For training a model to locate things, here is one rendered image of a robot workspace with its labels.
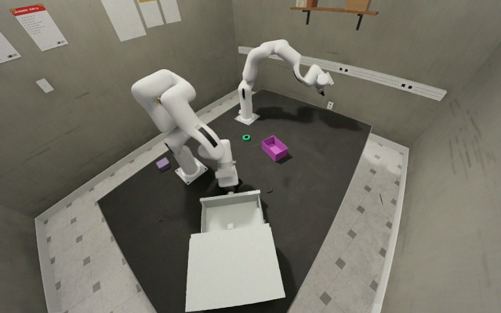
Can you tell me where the grey cabinet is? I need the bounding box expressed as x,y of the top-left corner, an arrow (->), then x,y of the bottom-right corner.
185,190 -> 285,312

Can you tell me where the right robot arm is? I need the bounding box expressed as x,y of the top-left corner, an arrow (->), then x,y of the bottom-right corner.
131,70 -> 236,178

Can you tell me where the purple open-top box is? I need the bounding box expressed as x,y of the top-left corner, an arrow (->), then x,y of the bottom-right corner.
262,136 -> 288,162

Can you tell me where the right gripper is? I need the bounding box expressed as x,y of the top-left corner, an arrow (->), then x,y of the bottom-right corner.
215,165 -> 243,195

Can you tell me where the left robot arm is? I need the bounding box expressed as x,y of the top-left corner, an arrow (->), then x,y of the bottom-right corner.
238,40 -> 334,121

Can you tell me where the small purple block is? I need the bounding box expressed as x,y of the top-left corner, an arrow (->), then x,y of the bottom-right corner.
156,157 -> 171,171

